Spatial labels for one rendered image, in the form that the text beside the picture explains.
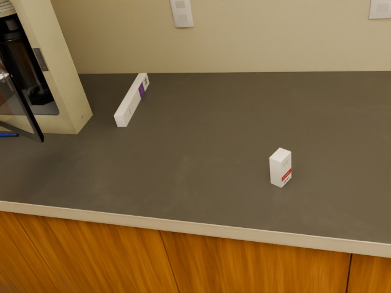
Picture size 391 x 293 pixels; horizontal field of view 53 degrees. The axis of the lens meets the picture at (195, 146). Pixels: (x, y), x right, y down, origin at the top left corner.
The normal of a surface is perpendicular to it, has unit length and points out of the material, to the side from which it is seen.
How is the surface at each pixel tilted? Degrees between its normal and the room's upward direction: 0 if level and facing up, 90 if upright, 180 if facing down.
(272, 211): 0
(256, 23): 90
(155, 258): 90
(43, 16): 90
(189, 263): 90
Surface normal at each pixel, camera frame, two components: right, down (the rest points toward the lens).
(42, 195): -0.15, -0.78
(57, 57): 0.95, 0.05
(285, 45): -0.26, 0.62
